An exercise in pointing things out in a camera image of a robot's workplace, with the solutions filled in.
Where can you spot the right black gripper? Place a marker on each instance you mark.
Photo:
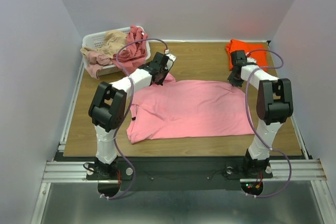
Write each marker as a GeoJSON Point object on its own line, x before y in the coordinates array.
{"type": "Point", "coordinates": [234, 78]}

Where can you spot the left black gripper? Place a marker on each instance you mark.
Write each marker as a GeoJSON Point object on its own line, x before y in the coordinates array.
{"type": "Point", "coordinates": [166, 72]}

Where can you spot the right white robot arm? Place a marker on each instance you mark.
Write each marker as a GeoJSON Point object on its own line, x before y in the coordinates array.
{"type": "Point", "coordinates": [274, 106]}

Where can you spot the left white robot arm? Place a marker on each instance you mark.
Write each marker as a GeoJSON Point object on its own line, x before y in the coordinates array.
{"type": "Point", "coordinates": [107, 109]}

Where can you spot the dark red t shirt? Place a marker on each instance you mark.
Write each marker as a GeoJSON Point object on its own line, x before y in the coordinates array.
{"type": "Point", "coordinates": [134, 55]}

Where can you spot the folded orange t shirt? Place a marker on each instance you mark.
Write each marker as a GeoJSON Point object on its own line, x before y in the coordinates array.
{"type": "Point", "coordinates": [259, 56]}

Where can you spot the beige t shirt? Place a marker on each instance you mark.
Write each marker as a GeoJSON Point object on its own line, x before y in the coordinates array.
{"type": "Point", "coordinates": [108, 42]}

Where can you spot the dusty pink t shirt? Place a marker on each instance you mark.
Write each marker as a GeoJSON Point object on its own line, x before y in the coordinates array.
{"type": "Point", "coordinates": [96, 61]}

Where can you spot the white plastic laundry basket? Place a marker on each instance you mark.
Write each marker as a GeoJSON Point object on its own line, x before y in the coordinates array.
{"type": "Point", "coordinates": [112, 68]}

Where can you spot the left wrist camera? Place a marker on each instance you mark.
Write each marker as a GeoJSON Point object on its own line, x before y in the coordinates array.
{"type": "Point", "coordinates": [171, 59]}

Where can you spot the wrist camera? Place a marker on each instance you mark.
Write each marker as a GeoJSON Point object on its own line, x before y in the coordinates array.
{"type": "Point", "coordinates": [251, 60]}
{"type": "Point", "coordinates": [171, 59]}

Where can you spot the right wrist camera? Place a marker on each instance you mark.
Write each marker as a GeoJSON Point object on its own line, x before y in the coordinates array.
{"type": "Point", "coordinates": [251, 60]}

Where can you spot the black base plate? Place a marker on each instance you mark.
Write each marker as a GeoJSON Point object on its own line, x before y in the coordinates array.
{"type": "Point", "coordinates": [177, 174]}

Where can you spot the aluminium frame rail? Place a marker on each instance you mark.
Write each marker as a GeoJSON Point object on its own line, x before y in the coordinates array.
{"type": "Point", "coordinates": [60, 172]}

